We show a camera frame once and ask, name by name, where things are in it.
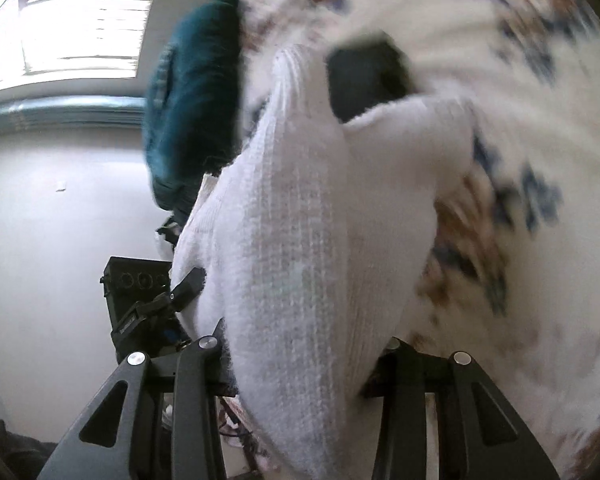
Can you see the barred window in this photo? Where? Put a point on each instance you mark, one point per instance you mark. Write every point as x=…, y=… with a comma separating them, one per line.
x=75, y=25

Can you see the white wall switch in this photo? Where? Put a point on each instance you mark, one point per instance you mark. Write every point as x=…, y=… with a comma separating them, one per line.
x=60, y=186

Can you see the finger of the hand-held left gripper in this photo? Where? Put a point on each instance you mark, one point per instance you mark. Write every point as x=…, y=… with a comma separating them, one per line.
x=187, y=287

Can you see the teal quilted comforter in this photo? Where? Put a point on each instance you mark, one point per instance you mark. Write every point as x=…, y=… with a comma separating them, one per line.
x=195, y=110

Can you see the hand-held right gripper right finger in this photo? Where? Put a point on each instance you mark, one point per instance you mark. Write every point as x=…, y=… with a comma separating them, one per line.
x=405, y=385

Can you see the floral bedsheet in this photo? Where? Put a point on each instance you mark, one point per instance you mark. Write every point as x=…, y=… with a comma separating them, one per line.
x=555, y=135

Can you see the white knit sweater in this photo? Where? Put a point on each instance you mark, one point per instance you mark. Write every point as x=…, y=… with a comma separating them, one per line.
x=290, y=260

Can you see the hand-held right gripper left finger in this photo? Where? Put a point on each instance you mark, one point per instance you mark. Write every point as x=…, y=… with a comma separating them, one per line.
x=195, y=375

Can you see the black folded garment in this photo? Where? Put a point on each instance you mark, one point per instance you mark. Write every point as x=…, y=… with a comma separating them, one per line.
x=370, y=75

